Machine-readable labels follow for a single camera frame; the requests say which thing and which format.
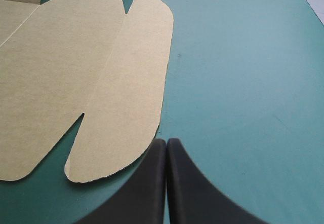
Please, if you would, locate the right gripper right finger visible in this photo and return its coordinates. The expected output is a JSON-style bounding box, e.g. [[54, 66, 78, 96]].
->
[[167, 138, 269, 224]]

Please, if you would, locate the brown cardboard box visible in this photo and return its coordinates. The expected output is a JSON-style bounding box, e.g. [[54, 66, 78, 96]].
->
[[0, 0, 174, 183]]

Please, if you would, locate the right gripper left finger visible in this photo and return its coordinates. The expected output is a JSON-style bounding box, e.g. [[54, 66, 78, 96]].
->
[[74, 138, 168, 224]]

